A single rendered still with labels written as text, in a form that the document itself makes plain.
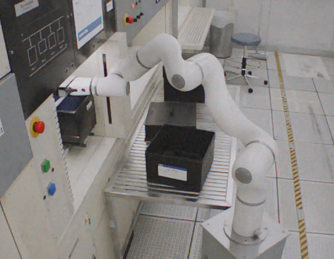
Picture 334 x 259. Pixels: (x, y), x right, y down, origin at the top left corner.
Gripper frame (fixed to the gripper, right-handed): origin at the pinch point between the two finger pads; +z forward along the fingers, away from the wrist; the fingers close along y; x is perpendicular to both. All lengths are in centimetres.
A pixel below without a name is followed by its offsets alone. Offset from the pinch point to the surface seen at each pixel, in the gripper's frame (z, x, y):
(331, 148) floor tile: -172, -123, 163
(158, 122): -36, -37, 36
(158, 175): -45, -42, -4
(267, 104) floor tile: -111, -122, 242
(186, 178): -58, -40, -6
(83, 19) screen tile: -18.8, 33.2, -10.5
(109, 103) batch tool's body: -16.1, -16.4, 15.3
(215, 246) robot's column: -76, -53, -34
